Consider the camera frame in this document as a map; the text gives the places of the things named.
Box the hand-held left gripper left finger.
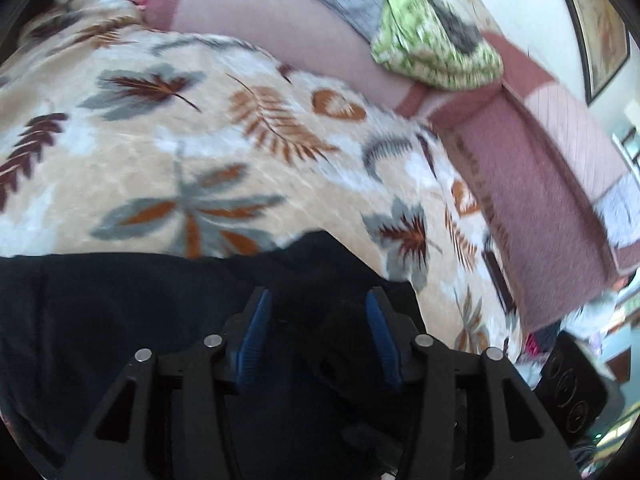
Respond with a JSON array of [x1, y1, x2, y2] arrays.
[[56, 287, 273, 480]]

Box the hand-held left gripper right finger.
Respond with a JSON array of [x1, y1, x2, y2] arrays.
[[365, 287, 583, 480]]

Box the dark navy pants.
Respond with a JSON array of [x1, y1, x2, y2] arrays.
[[0, 230, 428, 480]]

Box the leaf print beige blanket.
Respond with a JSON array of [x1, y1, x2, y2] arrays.
[[0, 0, 531, 361]]

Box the pink bed headboard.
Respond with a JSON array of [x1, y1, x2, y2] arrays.
[[142, 0, 640, 333]]

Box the green patterned pillow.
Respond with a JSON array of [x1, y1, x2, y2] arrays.
[[370, 0, 504, 92]]

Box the framed wall picture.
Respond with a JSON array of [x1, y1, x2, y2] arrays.
[[547, 0, 632, 106]]

